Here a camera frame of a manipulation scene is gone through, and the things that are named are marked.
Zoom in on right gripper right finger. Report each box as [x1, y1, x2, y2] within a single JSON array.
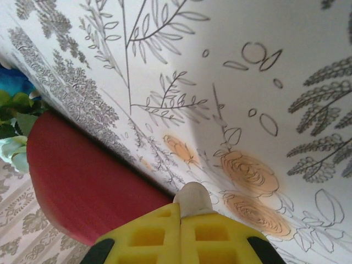
[[180, 212, 285, 264]]

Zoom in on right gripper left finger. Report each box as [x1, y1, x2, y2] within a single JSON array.
[[84, 202, 182, 264]]

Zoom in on cream printed ribbon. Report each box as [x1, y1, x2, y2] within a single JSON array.
[[174, 182, 212, 218]]

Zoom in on red wrapping paper sheet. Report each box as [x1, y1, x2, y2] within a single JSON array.
[[26, 111, 177, 247]]

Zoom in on pale teal fake flower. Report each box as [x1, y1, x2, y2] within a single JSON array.
[[0, 134, 30, 174]]

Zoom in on blue fake flower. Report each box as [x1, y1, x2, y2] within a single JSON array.
[[0, 63, 49, 138]]

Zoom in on floral table cover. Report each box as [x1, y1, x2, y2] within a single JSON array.
[[0, 0, 352, 264]]

